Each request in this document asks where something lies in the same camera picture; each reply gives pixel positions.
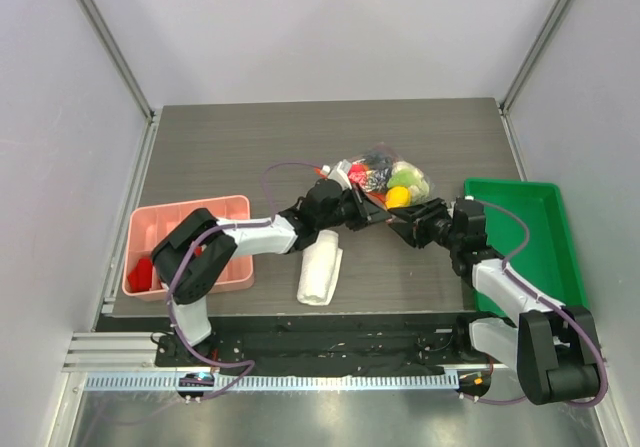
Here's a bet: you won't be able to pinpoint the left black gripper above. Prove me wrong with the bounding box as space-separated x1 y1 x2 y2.
316 181 390 231

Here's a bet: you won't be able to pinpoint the clear zip top bag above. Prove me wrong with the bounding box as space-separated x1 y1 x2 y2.
348 143 432 209

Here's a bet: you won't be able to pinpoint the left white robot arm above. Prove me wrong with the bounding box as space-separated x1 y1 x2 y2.
151 179 391 366

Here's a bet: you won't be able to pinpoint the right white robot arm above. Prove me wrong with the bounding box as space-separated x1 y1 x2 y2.
390 198 609 407

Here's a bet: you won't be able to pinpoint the yellow fake pepper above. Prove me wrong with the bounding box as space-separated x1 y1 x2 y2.
385 186 412 209

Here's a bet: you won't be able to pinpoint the white fake cauliflower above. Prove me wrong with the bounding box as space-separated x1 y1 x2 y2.
387 161 431 205

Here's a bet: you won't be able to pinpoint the red fake tomato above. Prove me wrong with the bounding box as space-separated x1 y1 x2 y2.
348 163 369 189

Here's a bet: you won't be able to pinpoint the dark fake grapes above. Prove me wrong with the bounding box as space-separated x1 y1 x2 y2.
362 150 394 192

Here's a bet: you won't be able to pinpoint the green fake lettuce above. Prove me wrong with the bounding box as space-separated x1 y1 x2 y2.
387 168 424 191

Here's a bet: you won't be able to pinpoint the rolled white towel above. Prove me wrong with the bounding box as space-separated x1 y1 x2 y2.
296 230 343 307

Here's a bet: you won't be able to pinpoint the green plastic bin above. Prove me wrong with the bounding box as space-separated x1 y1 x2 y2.
464 178 589 307

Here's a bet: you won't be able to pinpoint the pink divided organizer tray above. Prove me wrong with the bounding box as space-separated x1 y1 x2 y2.
121 195 251 302

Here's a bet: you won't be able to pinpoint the red cloth left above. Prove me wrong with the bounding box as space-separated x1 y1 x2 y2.
127 257 153 293

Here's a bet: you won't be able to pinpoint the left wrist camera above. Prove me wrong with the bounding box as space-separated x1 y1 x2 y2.
321 160 352 190

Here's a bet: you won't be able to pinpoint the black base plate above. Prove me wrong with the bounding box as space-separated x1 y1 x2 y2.
97 312 498 377

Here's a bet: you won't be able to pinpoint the right aluminium frame post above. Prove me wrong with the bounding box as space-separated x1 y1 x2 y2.
498 0 575 117

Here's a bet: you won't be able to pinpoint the aluminium frame post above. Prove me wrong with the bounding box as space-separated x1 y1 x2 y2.
77 0 156 123
498 0 575 117

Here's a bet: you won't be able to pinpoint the perforated metal rail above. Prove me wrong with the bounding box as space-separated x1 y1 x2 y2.
84 371 459 392

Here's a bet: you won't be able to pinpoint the left aluminium frame post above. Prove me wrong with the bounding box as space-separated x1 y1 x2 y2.
77 0 156 123

